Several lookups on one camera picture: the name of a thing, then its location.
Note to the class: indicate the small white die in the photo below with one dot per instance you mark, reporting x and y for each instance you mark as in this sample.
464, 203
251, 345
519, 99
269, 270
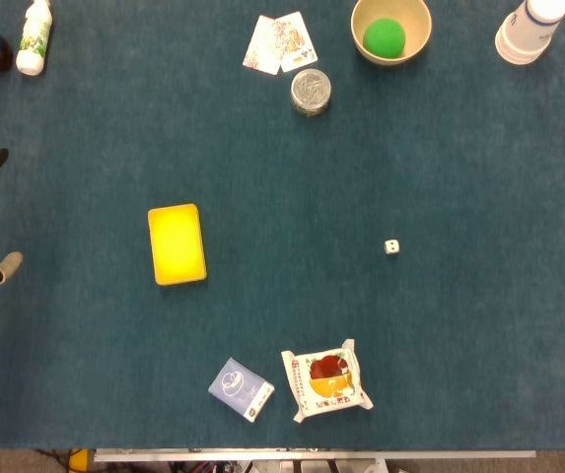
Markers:
391, 247

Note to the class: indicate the white bottle green label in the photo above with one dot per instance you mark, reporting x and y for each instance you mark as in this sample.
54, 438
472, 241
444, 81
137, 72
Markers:
34, 39

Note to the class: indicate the yellow sponge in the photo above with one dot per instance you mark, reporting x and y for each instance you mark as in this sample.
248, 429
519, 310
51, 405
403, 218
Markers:
177, 245

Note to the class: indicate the yellow object under table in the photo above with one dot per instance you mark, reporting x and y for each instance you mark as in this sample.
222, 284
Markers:
80, 461

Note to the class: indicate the playing card red pattern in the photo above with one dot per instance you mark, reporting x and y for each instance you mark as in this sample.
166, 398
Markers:
261, 47

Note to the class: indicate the blue tissue pack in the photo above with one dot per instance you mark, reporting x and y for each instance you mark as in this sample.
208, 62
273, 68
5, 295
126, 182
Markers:
237, 388

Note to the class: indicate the round metal tin can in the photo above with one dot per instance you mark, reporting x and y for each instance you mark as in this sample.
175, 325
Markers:
310, 91

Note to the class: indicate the face playing card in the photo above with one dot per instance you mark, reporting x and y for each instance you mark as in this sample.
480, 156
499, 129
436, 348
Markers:
299, 42

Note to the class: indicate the white snack packet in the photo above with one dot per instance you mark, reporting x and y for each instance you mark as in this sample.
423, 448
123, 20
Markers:
329, 382

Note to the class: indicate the green ball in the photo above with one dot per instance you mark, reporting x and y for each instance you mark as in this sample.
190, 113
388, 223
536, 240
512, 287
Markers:
384, 37

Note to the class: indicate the beige bowl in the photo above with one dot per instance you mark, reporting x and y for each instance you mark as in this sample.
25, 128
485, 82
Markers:
419, 29

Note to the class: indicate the stack of white paper cups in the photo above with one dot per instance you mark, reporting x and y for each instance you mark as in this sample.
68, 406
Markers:
526, 34

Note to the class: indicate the aluminium frame rail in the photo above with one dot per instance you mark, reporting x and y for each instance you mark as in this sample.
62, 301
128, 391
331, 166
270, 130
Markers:
311, 455

